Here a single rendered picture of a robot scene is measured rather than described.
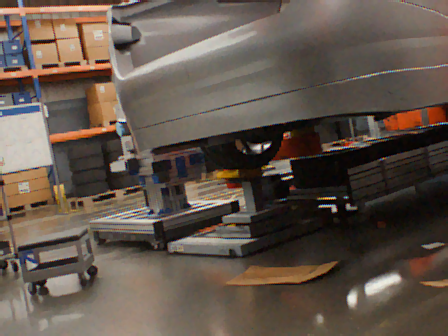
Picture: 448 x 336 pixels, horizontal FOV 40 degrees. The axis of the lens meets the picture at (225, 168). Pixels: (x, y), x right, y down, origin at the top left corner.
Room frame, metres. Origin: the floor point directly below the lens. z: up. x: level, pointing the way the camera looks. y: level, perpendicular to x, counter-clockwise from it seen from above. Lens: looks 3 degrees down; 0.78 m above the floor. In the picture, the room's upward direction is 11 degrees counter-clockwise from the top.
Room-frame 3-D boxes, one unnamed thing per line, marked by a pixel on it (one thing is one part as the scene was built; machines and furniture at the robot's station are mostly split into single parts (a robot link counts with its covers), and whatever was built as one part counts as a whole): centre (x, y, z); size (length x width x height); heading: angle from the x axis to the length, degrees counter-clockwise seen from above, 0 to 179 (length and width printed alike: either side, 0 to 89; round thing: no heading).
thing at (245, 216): (4.29, -0.16, 0.32); 0.40 x 0.30 x 0.28; 130
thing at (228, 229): (4.29, -0.16, 0.13); 0.50 x 0.36 x 0.10; 130
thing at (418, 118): (5.90, -1.99, 0.69); 0.52 x 0.17 x 0.35; 40
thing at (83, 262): (4.03, 1.20, 0.17); 0.43 x 0.36 x 0.34; 92
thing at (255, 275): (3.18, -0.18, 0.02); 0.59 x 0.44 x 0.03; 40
